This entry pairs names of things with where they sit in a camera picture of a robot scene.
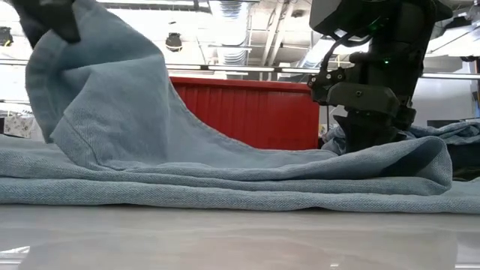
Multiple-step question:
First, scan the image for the light blue garment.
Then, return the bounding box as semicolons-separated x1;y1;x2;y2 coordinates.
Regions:
0;0;480;215

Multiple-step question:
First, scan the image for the white hanging cloth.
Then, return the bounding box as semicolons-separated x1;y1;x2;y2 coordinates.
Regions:
2;113;38;140

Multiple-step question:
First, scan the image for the silver smooth ventilation duct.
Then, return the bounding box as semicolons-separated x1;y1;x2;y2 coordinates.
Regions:
298;35;338;69

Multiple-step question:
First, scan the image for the black overhead camera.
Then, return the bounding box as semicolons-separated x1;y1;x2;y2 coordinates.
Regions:
165;32;185;53

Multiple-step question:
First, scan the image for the red plastic bin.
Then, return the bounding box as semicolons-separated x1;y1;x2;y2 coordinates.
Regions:
169;76;321;151

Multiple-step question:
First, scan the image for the blue white striped shirt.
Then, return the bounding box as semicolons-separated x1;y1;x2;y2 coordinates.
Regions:
321;118;480;157

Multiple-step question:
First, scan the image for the dark teal garment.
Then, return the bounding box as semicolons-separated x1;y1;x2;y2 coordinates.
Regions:
448;142;480;182

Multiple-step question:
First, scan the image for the dark ceiling fixture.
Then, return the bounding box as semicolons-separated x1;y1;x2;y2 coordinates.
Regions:
0;26;14;48

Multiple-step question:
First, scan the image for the LED light bar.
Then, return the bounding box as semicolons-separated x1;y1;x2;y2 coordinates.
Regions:
0;58;480;81

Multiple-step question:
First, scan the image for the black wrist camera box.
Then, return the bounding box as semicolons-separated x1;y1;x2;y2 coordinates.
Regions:
307;68;348;105

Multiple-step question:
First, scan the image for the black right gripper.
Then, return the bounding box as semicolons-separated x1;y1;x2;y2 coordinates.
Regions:
328;50;421;154

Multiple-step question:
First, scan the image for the small black monitor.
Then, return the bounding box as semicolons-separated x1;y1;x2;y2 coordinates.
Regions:
426;118;468;129

